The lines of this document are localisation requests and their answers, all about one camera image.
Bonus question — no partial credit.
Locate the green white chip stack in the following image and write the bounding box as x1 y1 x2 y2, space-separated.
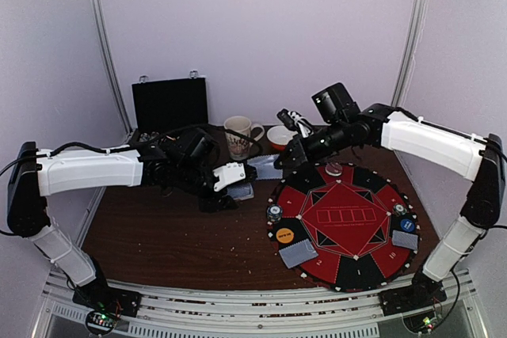
393 203 407 215
266 204 283 223

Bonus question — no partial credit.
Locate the dealt blue cards pile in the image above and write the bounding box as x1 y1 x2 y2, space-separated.
391 230 419 251
279 240 318 268

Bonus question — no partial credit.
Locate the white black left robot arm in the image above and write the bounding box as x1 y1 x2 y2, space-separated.
4 124 257 310

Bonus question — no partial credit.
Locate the orange white small bowl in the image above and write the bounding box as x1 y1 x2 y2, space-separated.
266 125 296 151

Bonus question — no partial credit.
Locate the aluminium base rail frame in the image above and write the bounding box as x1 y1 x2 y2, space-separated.
31 270 488 338

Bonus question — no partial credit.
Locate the blue playing card deck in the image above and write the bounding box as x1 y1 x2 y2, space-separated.
227 183 254 201

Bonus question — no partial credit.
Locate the clear red dealer button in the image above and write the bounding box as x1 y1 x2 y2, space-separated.
325 161 343 177

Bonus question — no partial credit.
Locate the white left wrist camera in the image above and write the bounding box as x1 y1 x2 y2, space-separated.
212 162 246 192

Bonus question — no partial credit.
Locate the tall ceramic seashell mug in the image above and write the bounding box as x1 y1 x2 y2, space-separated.
223 116 265 161

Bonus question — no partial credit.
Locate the round red black poker mat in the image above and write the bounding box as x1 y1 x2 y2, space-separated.
267 163 421 292

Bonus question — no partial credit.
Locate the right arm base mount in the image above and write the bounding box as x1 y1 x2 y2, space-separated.
379 287 448 335

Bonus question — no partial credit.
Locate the aluminium frame post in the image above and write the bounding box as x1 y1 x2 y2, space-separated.
90 0 133 135
391 0 428 108

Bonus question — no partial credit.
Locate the black poker chip case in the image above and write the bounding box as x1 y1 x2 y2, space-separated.
132 77 209 136

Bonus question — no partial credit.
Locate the left aluminium frame post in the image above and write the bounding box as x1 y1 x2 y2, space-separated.
90 0 133 135

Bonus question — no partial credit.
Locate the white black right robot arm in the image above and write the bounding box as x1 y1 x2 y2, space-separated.
275 83 506 308

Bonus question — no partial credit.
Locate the right aluminium frame post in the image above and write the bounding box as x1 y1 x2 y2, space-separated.
391 0 428 108

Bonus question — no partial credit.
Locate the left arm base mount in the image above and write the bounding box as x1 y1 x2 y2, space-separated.
72 288 142 336

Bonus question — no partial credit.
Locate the blue small blind button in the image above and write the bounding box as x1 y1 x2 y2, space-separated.
400 218 416 233

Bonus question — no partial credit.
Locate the orange big blind button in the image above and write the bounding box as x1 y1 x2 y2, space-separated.
276 227 295 245

